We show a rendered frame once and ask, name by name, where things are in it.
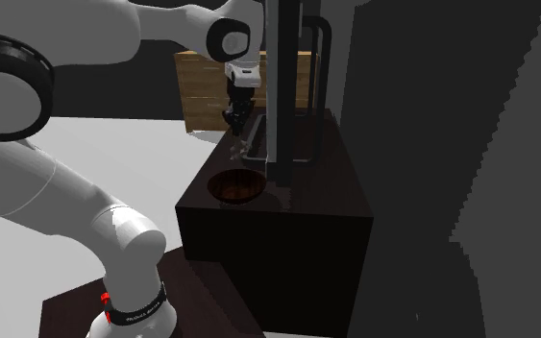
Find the tall grey black panel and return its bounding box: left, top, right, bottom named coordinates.
left=264, top=0, right=303, bottom=186

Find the small grey object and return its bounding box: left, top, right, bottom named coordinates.
left=229, top=139, right=253, bottom=163

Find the dark brown wooden bowl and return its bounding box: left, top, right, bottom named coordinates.
left=206, top=168, right=268, bottom=206

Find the dark brown cabinet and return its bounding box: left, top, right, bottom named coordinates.
left=174, top=108, right=375, bottom=338

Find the dark robot stand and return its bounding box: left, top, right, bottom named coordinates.
left=37, top=247, right=267, bottom=338

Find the black tube frame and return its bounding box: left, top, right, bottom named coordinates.
left=241, top=14, right=333, bottom=166

